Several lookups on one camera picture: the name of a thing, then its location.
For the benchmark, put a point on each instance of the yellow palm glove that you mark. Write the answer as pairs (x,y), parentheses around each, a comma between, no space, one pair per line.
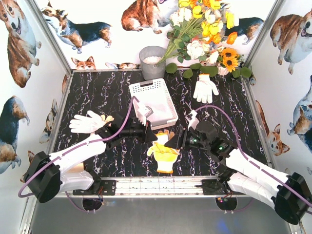
(164,156)

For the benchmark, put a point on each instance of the white glove by flowers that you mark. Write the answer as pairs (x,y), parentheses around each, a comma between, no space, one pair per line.
(205,89)

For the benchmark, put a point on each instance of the white perforated storage basket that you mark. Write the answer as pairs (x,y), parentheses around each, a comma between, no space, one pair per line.
(154,93)

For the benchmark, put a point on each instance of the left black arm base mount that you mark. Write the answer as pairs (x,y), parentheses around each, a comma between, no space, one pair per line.
(98,187)

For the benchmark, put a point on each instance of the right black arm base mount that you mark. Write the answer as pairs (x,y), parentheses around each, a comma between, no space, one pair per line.
(217,186)

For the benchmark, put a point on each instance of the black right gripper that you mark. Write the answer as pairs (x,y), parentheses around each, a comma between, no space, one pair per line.
(182,137)

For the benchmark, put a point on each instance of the artificial flower bouquet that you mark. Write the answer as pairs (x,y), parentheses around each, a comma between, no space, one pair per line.
(204,30)

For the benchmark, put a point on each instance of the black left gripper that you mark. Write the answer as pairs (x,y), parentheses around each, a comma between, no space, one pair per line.
(146,131)

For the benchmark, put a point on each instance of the white knit glove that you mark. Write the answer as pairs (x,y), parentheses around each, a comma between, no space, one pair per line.
(87,124)

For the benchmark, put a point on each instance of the grey metal bucket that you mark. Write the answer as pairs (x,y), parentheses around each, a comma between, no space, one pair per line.
(151,65)

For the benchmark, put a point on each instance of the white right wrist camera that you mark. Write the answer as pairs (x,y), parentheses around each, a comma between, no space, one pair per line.
(192,119)

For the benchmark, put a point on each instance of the aluminium front rail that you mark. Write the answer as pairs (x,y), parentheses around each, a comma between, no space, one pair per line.
(182,186)

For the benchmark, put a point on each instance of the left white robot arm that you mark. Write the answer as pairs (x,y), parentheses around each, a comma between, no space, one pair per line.
(50,174)

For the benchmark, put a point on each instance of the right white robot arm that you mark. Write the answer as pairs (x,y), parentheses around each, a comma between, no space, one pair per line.
(288,195)

